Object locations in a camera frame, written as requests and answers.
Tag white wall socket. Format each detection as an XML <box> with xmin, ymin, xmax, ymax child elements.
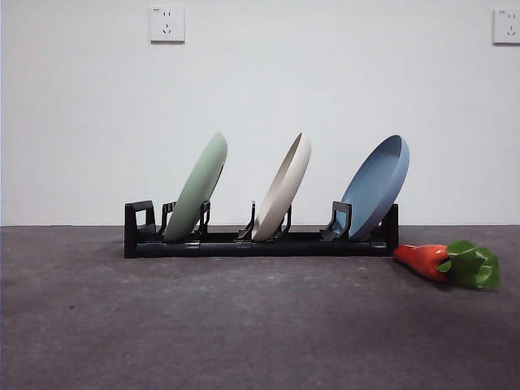
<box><xmin>149</xmin><ymin>6</ymin><xmax>186</xmax><ymax>44</ymax></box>
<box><xmin>492</xmin><ymin>7</ymin><xmax>520</xmax><ymax>46</ymax></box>

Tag blue plate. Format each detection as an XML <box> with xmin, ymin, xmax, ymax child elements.
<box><xmin>340</xmin><ymin>134</ymin><xmax>411</xmax><ymax>241</ymax></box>

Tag green plate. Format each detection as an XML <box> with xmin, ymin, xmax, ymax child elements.
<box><xmin>162</xmin><ymin>131</ymin><xmax>229</xmax><ymax>241</ymax></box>

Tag black plate rack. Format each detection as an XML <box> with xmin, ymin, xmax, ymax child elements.
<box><xmin>123</xmin><ymin>199</ymin><xmax>400</xmax><ymax>259</ymax></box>

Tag orange toy carrot green leaves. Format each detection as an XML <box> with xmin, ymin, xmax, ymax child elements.
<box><xmin>392</xmin><ymin>239</ymin><xmax>501</xmax><ymax>291</ymax></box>

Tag beige plate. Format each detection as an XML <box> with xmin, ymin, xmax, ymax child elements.
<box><xmin>250</xmin><ymin>132</ymin><xmax>313</xmax><ymax>241</ymax></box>

